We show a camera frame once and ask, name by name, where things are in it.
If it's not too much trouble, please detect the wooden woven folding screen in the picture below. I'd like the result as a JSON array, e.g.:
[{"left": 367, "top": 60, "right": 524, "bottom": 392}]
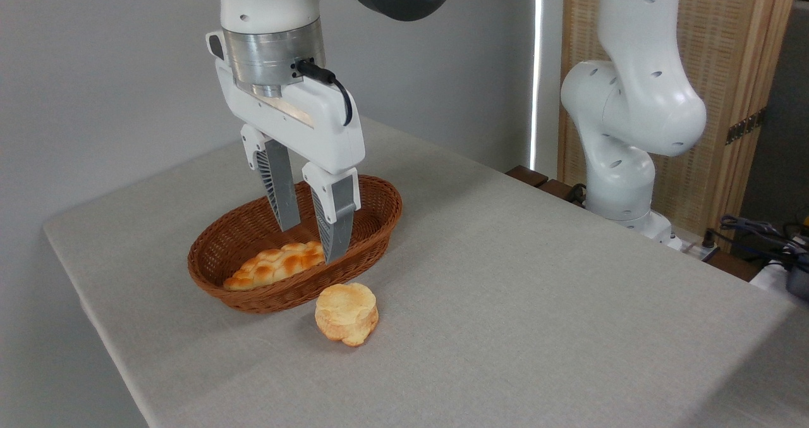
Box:
[{"left": 557, "top": 0, "right": 800, "bottom": 252}]

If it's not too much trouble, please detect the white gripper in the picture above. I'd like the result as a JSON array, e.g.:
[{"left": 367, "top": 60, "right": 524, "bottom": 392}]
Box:
[{"left": 206, "top": 31, "right": 367, "bottom": 264}]

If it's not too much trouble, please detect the white power strip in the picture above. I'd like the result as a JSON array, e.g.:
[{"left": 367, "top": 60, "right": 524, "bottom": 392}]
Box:
[{"left": 670, "top": 237, "right": 721, "bottom": 262}]

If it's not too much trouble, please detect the brown wicker basket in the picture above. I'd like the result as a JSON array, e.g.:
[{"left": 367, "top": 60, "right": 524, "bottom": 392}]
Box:
[{"left": 187, "top": 175, "right": 403, "bottom": 315}]

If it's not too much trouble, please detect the dark brown wooden block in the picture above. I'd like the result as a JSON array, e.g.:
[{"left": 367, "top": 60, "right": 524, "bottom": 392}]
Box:
[
  {"left": 506, "top": 166, "right": 549, "bottom": 188},
  {"left": 537, "top": 179, "right": 577, "bottom": 204}
]

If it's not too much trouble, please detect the grey tablecloth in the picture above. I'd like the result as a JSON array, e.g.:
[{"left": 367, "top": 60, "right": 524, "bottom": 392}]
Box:
[{"left": 43, "top": 115, "right": 809, "bottom": 428}]

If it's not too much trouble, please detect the black and blue cable bundle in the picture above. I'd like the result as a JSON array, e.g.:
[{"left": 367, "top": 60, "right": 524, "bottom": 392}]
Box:
[{"left": 719, "top": 215, "right": 809, "bottom": 266}]

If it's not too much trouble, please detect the round golden bread roll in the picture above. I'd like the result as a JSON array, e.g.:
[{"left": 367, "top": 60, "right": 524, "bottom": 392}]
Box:
[{"left": 315, "top": 283, "right": 380, "bottom": 347}]

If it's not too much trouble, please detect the dark metal screen hinge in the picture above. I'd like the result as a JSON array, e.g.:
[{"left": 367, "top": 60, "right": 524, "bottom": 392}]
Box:
[{"left": 726, "top": 109, "right": 767, "bottom": 145}]

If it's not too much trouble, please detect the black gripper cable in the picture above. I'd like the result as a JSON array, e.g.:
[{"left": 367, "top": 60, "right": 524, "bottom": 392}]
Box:
[{"left": 296, "top": 59, "right": 353, "bottom": 127}]

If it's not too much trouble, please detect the braided golden bread loaf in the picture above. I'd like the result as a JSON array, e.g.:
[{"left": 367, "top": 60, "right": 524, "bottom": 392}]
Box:
[{"left": 222, "top": 240, "right": 326, "bottom": 291}]

